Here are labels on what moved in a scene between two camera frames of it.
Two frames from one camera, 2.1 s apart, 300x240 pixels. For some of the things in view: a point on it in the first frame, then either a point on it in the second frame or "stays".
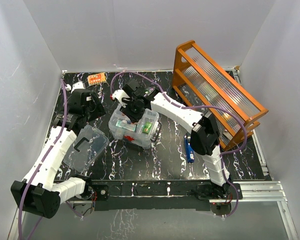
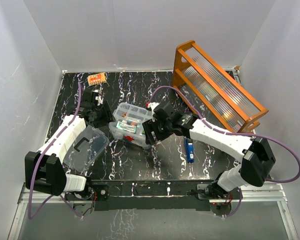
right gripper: x=134 y=118 to x=150 y=126
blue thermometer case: x=189 y=150 stays
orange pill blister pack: x=96 y=78 stays
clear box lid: x=88 y=144 stays
